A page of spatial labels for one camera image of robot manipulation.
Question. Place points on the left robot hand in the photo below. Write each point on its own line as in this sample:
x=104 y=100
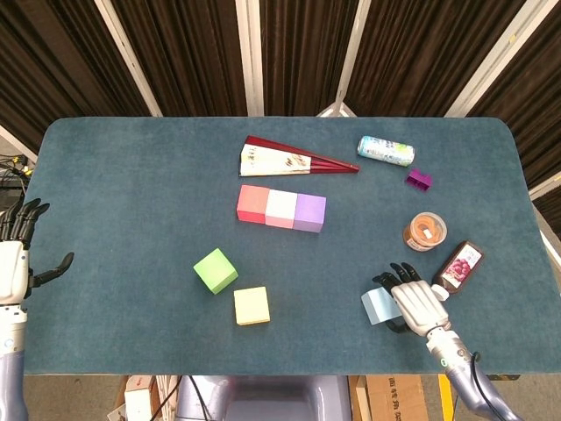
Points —
x=13 y=272

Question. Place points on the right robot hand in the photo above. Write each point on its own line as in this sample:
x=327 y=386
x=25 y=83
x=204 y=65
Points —
x=421 y=307

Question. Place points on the light blue cube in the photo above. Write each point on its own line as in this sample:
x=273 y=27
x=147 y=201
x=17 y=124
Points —
x=377 y=307

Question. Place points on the purple cube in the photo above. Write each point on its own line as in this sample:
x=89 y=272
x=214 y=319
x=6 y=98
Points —
x=309 y=210

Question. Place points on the red cube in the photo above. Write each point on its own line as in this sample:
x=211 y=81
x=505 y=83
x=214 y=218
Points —
x=252 y=201

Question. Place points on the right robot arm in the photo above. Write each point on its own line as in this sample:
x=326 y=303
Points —
x=469 y=381

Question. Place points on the brown bottle with grape label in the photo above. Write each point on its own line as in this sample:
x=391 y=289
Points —
x=460 y=267

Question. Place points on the clear tub of rubber bands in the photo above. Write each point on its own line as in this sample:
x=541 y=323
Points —
x=425 y=230

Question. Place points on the brown cardboard box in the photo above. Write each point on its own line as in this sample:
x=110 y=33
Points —
x=394 y=399

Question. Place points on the wooden plank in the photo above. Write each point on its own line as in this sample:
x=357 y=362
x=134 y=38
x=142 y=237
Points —
x=361 y=403

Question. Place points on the small purple plastic brick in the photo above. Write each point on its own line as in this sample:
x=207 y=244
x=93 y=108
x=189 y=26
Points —
x=418 y=180

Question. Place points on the teal felt table cover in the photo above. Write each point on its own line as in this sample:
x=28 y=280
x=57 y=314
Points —
x=131 y=175

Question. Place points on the printed drink can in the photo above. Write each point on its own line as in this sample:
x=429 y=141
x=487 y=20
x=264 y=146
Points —
x=385 y=150

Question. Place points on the yellow cube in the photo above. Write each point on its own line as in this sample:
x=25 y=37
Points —
x=250 y=304

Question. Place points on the pink cube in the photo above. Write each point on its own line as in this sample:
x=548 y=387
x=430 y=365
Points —
x=280 y=204

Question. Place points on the grey robot torso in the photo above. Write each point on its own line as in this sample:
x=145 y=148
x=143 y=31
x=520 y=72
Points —
x=271 y=399

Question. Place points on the white cardboard box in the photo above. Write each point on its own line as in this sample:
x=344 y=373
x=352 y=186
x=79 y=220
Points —
x=138 y=399

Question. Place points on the green cube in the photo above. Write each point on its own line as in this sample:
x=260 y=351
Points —
x=215 y=269

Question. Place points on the red folding paper fan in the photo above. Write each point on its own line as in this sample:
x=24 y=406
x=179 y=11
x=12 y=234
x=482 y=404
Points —
x=263 y=160

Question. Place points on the dark brown curtain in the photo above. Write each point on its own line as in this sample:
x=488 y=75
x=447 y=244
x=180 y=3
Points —
x=197 y=52

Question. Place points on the white partition frame post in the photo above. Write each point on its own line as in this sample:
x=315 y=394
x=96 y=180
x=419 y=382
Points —
x=250 y=57
x=545 y=188
x=350 y=57
x=127 y=52
x=17 y=147
x=495 y=57

